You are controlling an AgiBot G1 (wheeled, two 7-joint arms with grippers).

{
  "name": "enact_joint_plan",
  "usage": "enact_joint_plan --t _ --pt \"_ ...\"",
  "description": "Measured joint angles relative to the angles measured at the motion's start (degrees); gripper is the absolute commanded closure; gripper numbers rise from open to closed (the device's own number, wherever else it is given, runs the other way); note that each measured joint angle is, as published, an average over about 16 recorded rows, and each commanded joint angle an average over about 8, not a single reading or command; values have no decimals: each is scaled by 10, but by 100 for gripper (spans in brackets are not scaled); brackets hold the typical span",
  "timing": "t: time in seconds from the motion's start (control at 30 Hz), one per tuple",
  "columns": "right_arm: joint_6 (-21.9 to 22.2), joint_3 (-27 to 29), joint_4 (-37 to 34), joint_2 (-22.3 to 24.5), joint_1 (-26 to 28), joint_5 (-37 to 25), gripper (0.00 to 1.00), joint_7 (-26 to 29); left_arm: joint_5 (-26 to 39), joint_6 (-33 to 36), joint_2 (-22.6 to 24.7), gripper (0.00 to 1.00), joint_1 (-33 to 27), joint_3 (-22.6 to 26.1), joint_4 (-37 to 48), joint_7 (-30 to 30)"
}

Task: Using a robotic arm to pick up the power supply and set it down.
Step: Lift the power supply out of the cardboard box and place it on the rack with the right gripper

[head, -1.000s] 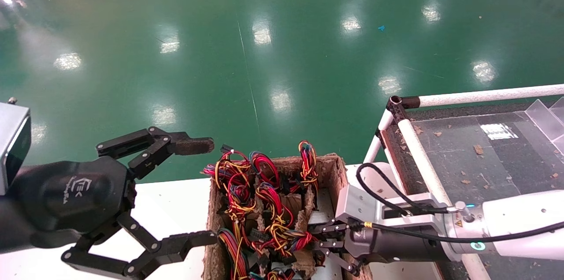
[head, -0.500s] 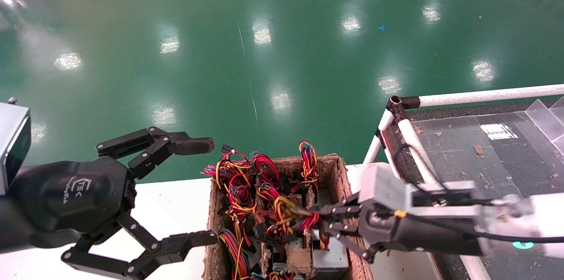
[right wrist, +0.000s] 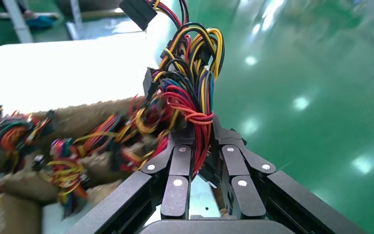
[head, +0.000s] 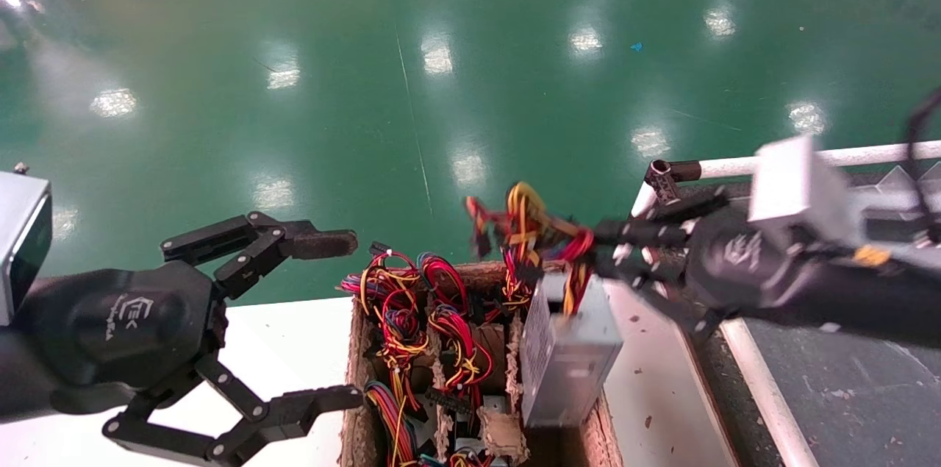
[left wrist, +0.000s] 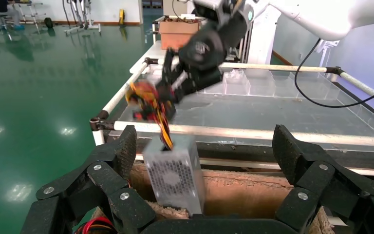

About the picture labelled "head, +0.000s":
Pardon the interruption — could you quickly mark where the black cable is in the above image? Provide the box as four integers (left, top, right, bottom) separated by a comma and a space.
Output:
903, 88, 941, 240

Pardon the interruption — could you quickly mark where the silver power supply with wires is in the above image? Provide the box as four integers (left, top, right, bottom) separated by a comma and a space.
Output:
463, 182, 624, 429

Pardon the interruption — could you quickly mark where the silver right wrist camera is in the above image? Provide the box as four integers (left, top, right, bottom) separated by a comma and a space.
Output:
748, 135, 859, 247

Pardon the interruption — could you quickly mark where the red yellow wire bundle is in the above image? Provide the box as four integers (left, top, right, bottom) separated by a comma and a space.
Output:
340, 243, 431, 379
419, 254, 495, 409

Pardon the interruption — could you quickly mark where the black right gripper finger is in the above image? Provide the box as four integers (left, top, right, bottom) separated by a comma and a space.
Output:
592, 186, 734, 249
595, 258, 730, 348

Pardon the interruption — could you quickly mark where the worn cardboard box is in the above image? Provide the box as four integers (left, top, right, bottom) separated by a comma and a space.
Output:
340, 261, 626, 467

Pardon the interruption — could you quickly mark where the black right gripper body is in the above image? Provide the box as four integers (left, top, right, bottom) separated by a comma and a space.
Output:
684, 211, 809, 313

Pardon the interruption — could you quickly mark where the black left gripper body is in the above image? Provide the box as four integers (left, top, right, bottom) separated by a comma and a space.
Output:
21, 261, 229, 392

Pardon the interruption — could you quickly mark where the clear acrylic divider organizer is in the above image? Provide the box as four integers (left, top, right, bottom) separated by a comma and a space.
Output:
856, 162, 941, 214

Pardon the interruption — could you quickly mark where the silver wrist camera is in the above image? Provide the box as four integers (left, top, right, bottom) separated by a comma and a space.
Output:
748, 135, 859, 247
0, 171, 54, 327

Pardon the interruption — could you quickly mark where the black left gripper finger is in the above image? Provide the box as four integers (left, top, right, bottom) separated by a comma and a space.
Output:
160, 211, 359, 300
101, 353, 365, 467

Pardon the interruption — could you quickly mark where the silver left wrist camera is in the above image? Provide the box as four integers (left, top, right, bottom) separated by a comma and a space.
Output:
0, 171, 54, 327

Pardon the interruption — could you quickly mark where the multicolour wire bundle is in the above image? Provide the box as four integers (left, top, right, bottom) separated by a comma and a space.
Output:
364, 379, 421, 467
423, 449, 495, 467

